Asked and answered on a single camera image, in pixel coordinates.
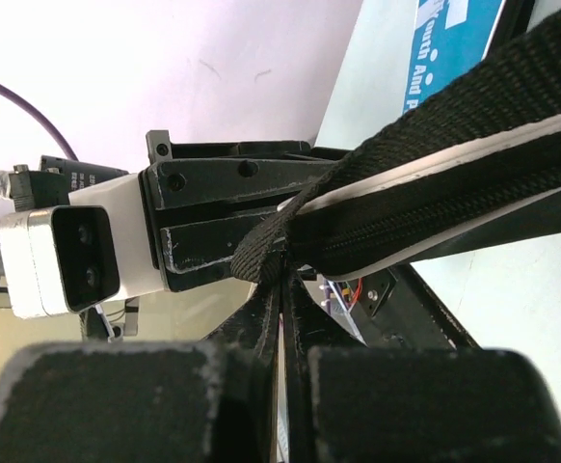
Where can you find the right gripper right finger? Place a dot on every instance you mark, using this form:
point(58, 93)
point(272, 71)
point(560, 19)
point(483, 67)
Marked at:
point(322, 381)

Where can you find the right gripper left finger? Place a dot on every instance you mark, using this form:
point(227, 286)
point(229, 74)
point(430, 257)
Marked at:
point(245, 429)

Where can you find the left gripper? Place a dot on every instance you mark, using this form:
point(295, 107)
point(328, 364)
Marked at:
point(247, 176)

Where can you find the black racket cover front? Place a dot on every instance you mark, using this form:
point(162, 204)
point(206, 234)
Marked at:
point(488, 140)

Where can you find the blue racket cover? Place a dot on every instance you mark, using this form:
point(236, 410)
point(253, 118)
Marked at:
point(450, 37)

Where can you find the light green table mat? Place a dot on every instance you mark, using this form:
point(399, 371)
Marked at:
point(507, 296)

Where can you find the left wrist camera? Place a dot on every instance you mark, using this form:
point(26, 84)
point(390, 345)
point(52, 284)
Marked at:
point(68, 258)

